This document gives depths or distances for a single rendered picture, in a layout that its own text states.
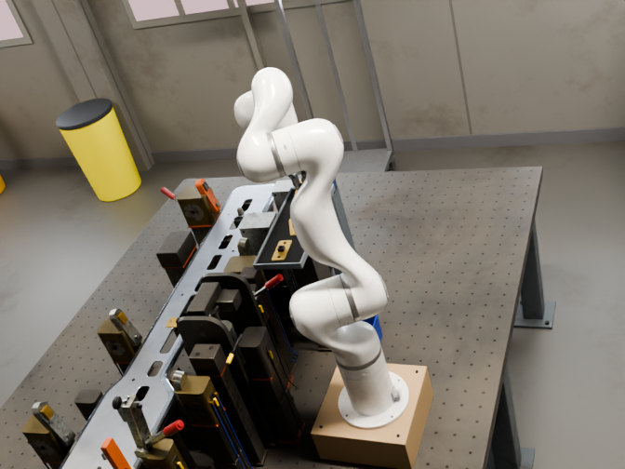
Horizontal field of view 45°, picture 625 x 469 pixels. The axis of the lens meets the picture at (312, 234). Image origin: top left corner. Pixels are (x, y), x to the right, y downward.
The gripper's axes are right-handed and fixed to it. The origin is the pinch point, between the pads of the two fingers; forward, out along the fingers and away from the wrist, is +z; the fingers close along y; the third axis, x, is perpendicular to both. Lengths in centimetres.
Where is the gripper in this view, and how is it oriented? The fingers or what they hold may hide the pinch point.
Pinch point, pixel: (300, 180)
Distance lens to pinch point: 220.2
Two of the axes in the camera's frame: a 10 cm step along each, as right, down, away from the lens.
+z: 2.5, 7.9, 5.6
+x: -1.5, 6.0, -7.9
